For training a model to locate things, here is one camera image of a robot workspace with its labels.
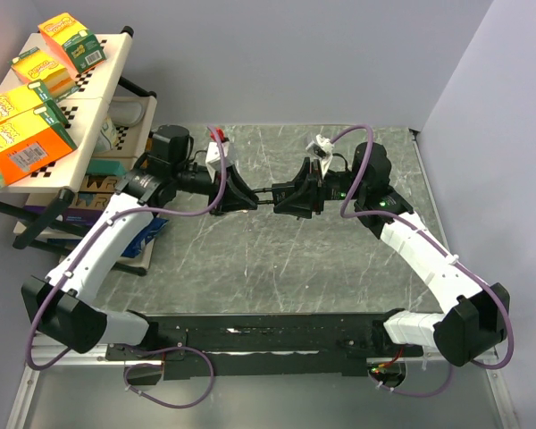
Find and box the teal box on shelf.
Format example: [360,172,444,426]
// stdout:
[86,158,127,176]

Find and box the large orange sponge box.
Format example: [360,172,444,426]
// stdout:
[0,105,77,189]

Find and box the blue Doritos chip bag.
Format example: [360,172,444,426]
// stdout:
[121,217,169,258]

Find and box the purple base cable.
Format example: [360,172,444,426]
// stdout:
[123,346,215,410]

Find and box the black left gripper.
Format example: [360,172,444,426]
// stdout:
[172,163,258,213]

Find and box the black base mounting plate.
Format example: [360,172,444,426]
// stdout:
[105,313,423,380]

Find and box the aluminium frame rail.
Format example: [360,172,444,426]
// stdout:
[4,332,117,429]

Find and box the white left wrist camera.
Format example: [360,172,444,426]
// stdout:
[205,128,238,181]

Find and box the yellow sponge pack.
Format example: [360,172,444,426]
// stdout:
[10,46,79,99]

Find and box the white folding shelf rack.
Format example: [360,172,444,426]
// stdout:
[0,26,157,257]

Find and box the black Kaijing padlock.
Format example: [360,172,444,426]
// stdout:
[252,181,296,207]

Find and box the yellow sponge box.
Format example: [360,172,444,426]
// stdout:
[0,80,69,125]

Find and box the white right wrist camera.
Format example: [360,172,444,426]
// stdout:
[306,134,333,178]

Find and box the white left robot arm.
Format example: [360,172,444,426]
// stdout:
[21,125,257,359]

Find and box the orange sponge box top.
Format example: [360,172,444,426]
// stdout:
[38,13,106,74]

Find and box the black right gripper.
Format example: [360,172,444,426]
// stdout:
[273,156,367,220]

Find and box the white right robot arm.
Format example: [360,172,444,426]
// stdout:
[272,142,513,366]

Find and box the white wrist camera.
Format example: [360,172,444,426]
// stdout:
[205,128,238,181]
[306,134,333,178]

